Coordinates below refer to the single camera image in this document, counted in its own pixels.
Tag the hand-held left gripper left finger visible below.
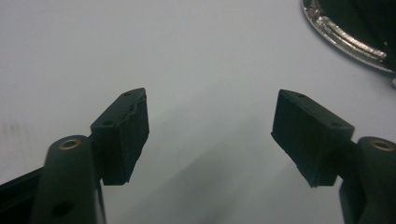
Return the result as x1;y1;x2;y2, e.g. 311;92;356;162
90;87;150;187

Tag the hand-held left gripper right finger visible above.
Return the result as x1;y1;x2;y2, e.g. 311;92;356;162
271;89;356;189

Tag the oval mirror with jewelled rim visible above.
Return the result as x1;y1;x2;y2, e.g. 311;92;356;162
301;0;396;76

